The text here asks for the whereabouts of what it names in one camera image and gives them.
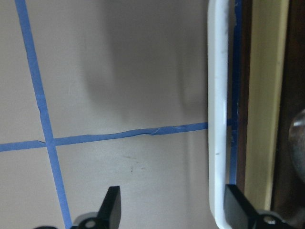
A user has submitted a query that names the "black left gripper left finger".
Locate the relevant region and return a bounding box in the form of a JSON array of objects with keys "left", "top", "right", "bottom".
[{"left": 97, "top": 186, "right": 122, "bottom": 229}]

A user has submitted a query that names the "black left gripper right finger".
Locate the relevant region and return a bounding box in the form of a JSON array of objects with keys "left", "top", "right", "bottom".
[{"left": 224, "top": 184, "right": 258, "bottom": 229}]

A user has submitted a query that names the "wooden drawer with dark front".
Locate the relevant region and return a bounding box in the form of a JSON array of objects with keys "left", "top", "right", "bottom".
[{"left": 239, "top": 0, "right": 305, "bottom": 228}]

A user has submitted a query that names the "white plastic bar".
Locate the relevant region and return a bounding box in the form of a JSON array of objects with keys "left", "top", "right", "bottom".
[{"left": 207, "top": 0, "right": 230, "bottom": 229}]

